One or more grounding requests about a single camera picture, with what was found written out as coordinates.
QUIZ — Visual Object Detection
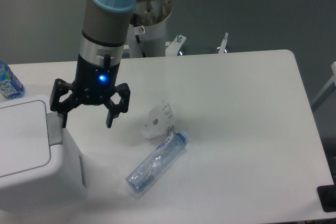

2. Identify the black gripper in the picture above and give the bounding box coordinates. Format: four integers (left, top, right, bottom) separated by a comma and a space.
49, 53, 131, 128

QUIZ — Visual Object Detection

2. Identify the white push-lid trash can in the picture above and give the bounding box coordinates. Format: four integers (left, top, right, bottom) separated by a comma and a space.
1, 94, 87, 215

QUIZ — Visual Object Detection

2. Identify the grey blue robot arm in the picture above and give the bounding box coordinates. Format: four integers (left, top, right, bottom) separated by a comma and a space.
50, 0, 156, 127

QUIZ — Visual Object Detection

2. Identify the blue labelled water bottle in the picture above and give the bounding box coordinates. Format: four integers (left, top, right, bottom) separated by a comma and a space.
1, 61, 25, 100

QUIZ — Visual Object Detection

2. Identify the crumpled white paper packet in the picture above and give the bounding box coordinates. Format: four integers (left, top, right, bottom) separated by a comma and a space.
140, 100, 176, 140

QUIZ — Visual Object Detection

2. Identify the clear empty plastic bottle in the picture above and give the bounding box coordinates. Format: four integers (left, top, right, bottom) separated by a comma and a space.
125, 131, 188, 194

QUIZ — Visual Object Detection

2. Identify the black clamp at table corner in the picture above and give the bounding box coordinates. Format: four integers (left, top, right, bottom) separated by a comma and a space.
317, 185, 335, 212

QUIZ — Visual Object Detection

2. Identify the black cable on pedestal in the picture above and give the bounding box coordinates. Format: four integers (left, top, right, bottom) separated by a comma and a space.
133, 14, 148, 58

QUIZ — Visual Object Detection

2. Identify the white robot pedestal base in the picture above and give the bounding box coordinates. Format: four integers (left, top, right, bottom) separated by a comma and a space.
122, 0, 229, 59

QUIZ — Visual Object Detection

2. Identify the white frame at right edge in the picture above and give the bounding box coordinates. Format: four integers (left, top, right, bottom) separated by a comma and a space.
310, 62, 335, 112

